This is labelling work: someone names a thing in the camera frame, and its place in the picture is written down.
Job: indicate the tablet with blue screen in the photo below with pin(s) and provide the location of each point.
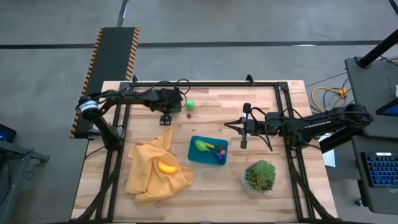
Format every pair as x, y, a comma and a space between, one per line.
390, 109

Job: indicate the grey desk with pole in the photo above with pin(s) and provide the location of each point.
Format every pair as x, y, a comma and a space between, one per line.
370, 93

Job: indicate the dark device with blue light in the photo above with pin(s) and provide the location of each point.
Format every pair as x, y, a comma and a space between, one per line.
6, 133

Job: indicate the round green toy fruit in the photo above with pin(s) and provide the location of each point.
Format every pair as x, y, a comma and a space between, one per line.
190, 105

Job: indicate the black vertical pole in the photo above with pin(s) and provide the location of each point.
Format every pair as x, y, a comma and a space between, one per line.
376, 49

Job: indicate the grey metal stand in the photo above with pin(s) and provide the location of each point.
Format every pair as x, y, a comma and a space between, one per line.
18, 152

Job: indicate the yellow orange waffle cloth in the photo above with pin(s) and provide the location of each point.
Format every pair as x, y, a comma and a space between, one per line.
146, 180

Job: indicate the black backlit keyboard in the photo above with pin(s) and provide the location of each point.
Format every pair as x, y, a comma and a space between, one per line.
382, 169

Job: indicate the white paper sheet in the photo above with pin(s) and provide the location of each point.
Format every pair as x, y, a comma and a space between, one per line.
329, 158

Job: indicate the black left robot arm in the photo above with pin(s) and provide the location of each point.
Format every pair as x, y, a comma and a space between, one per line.
136, 98

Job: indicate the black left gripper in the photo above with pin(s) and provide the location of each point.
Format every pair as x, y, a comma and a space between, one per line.
169, 109

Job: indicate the black aluminium table frame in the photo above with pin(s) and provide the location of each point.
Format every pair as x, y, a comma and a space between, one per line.
217, 84

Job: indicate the black diagonal support beam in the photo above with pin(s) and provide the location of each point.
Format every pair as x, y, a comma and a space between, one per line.
337, 141

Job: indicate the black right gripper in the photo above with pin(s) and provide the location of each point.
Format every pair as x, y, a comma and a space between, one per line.
253, 127

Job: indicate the dark blue toy fruit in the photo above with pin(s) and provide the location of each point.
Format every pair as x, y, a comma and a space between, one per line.
219, 158

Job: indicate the grey desk with keyboard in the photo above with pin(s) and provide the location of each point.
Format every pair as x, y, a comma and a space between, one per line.
379, 199

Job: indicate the pink toy fruit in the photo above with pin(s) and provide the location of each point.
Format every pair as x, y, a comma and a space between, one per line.
222, 152

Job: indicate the black mat with hazard stripes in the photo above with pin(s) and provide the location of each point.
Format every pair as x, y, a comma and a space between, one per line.
109, 62

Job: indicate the yellow toy banana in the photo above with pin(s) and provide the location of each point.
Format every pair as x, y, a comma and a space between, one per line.
166, 169

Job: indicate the succulent in white patterned pot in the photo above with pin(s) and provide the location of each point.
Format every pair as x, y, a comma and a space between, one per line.
261, 175

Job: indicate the teal plastic tupperware container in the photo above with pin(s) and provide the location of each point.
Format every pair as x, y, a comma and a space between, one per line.
199, 157

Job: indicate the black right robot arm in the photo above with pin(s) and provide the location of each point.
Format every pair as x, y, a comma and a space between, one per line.
326, 123

